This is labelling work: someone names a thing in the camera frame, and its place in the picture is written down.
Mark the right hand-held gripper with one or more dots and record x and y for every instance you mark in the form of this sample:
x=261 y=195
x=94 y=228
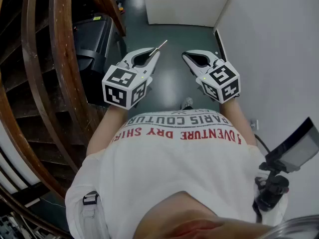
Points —
x=221 y=83

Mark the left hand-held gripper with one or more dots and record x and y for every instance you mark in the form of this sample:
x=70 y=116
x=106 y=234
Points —
x=117 y=93

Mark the small metal key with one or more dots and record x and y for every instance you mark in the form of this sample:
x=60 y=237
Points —
x=159 y=47

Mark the white door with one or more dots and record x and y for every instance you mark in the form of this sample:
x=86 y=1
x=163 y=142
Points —
x=187 y=1

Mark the person's left forearm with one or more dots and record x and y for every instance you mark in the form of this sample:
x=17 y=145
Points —
x=107 y=128

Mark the person's right forearm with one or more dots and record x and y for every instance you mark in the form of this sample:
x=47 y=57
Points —
x=239 y=123

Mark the black skirting strip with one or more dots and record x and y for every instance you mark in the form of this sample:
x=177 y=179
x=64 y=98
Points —
x=220 y=43

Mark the person's grey shoe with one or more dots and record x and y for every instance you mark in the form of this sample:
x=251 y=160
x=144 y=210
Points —
x=187 y=103

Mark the black suitcase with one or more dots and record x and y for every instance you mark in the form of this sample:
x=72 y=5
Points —
x=94 y=41

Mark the small orange round item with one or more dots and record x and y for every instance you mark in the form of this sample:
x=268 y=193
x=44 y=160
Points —
x=121 y=9

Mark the straight brown wooden beam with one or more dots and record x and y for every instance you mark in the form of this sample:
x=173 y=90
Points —
x=109 y=6

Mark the white printed t-shirt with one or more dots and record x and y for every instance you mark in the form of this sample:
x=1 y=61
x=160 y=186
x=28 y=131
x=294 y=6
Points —
x=174 y=168

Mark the person's chin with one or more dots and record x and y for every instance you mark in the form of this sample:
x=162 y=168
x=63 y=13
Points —
x=194 y=218

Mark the grey headset rim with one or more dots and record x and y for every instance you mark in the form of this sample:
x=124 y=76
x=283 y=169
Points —
x=296 y=226

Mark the white wall socket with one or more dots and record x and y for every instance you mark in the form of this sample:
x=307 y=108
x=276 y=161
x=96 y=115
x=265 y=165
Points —
x=254 y=124

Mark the dark curved wooden rail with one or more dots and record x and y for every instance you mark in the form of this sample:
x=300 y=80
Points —
x=32 y=58

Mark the black monitor mount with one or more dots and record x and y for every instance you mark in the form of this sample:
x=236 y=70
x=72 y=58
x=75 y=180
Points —
x=271 y=190

